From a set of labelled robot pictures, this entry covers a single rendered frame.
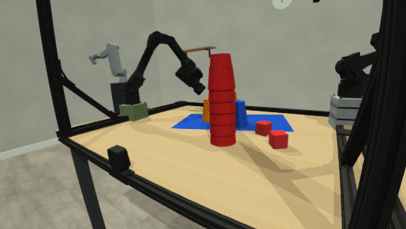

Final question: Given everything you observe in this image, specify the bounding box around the red cube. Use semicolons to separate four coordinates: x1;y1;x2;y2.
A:
255;121;272;136
269;130;288;149

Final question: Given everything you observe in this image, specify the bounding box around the red cup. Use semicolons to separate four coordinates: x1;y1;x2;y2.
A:
209;101;236;114
210;123;236;136
208;53;235;90
209;112;236;125
210;134;236;147
208;89;236;102

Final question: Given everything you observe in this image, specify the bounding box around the blue flat mat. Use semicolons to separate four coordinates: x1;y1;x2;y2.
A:
172;114;294;132

